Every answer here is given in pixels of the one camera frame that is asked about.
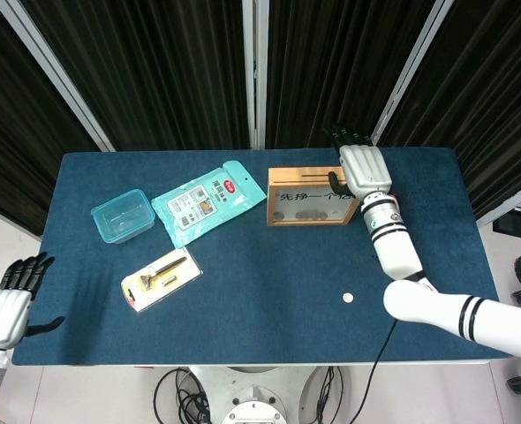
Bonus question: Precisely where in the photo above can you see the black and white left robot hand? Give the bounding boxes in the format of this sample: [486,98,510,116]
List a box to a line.
[0,252,65,351]

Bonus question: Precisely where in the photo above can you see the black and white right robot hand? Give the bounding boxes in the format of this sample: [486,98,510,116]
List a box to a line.
[326,123,394,196]

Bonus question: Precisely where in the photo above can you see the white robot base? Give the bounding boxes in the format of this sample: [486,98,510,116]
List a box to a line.
[189,365,332,424]

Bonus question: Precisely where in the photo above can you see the wooden coin bank frame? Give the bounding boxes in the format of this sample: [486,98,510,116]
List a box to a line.
[267,165,362,227]

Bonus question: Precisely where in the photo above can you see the black pleated curtain panel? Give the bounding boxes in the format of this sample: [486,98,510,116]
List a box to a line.
[0,0,103,238]
[374,0,521,221]
[264,0,434,149]
[19,0,252,152]

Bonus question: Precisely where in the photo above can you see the blue table mat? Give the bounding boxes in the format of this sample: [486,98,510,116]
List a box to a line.
[11,148,508,367]

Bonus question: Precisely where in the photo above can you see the teal clear plastic container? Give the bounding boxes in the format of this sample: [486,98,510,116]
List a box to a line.
[91,188,156,245]

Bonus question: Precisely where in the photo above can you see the teal printed pouch package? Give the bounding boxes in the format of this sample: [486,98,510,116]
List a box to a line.
[150,160,268,248]

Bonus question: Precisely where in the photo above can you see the razor in blister pack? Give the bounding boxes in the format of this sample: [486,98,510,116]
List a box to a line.
[120,246,203,314]

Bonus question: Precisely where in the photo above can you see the grey partition frame post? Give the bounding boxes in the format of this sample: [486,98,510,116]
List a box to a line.
[366,0,457,148]
[241,0,270,150]
[0,0,117,153]
[476,176,521,229]

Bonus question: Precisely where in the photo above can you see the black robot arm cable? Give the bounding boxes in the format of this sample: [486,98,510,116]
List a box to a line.
[347,318,398,424]

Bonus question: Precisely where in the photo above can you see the black coiled cable bundle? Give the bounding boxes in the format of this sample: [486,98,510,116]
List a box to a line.
[154,367,212,424]

